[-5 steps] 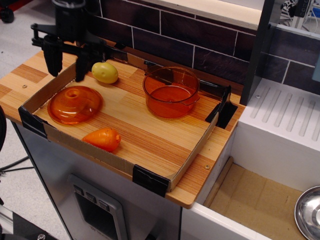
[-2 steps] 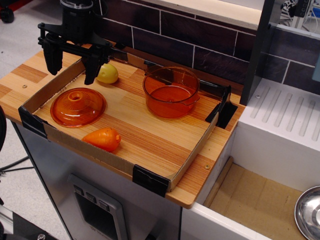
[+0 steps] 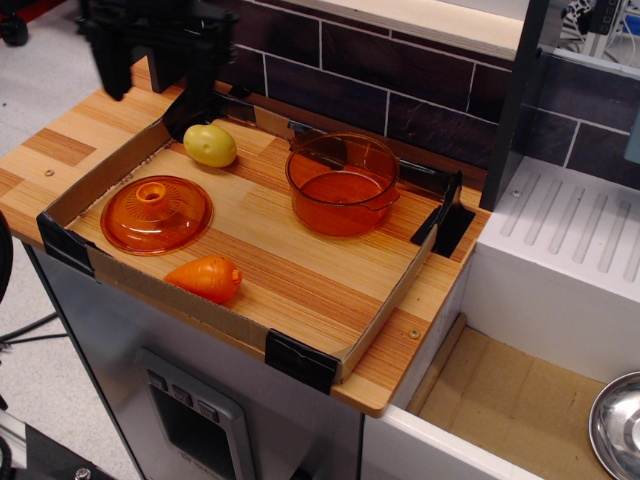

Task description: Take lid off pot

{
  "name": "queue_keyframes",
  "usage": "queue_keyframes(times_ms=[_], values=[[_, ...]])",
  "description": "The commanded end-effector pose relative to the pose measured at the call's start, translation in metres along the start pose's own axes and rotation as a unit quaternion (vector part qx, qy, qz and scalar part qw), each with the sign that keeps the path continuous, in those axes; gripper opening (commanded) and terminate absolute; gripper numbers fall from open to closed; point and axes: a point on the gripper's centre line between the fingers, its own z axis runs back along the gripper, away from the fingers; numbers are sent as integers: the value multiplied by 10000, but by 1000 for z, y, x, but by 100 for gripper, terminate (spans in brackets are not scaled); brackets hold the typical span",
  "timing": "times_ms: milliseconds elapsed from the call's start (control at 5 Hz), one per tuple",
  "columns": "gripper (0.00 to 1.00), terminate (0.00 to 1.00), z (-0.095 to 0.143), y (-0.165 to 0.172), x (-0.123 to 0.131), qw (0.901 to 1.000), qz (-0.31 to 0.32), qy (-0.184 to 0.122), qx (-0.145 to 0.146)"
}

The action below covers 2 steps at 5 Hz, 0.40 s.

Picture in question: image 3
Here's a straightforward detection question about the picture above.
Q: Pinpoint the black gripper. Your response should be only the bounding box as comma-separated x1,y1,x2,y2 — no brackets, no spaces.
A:
78,1,239,123

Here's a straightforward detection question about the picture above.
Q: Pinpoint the orange transparent pot lid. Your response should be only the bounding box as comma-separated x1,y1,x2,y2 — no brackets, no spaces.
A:
100,175,214,256

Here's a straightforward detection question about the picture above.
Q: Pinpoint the orange transparent pot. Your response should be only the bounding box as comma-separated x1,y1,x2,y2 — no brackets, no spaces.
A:
285,133,400,237

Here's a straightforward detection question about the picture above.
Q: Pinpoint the yellow toy potato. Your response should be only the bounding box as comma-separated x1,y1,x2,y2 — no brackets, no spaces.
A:
183,124,237,168

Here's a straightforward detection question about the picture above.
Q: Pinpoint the black caster wheel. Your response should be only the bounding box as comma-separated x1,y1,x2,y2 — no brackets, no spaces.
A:
1,13,29,47

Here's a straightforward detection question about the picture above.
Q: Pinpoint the orange toy carrot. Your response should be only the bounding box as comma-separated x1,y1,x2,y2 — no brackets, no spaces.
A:
164,255,242,304

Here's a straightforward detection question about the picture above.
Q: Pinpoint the cardboard fence with black tape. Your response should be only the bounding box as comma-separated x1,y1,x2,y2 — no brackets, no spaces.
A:
38,96,489,410

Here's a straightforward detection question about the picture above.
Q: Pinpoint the white sink drainboard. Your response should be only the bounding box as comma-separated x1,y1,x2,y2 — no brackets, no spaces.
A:
462,158,639,383

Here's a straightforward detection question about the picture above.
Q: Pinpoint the steel bowl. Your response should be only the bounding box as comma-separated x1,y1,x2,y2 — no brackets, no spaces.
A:
589,372,639,480

